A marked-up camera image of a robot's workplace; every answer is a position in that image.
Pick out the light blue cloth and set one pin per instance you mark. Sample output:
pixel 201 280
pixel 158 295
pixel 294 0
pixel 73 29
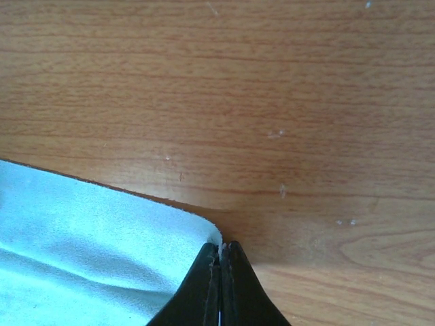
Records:
pixel 78 253

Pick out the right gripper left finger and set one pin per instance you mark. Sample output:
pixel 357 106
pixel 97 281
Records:
pixel 197 301

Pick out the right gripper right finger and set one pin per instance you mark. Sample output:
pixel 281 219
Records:
pixel 243 299

